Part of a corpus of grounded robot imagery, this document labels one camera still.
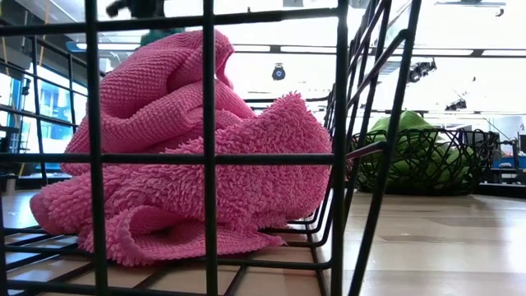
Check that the teal blue microfiber towel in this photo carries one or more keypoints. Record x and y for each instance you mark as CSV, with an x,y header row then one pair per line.
x,y
164,36

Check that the pink microfiber towel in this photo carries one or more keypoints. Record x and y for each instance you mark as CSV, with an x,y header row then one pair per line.
x,y
246,172
164,82

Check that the green microfiber towel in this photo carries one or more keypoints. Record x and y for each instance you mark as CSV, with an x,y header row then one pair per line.
x,y
448,164
411,123

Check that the black ceiling spotlight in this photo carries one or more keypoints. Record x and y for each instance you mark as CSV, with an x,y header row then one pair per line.
x,y
419,72
456,104

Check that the long ceiling light fixture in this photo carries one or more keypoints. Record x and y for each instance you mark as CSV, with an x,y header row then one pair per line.
x,y
472,3

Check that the black overhead camera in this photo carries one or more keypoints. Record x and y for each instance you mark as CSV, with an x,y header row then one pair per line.
x,y
278,73

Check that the black metal rail frame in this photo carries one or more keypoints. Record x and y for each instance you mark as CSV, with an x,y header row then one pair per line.
x,y
501,190

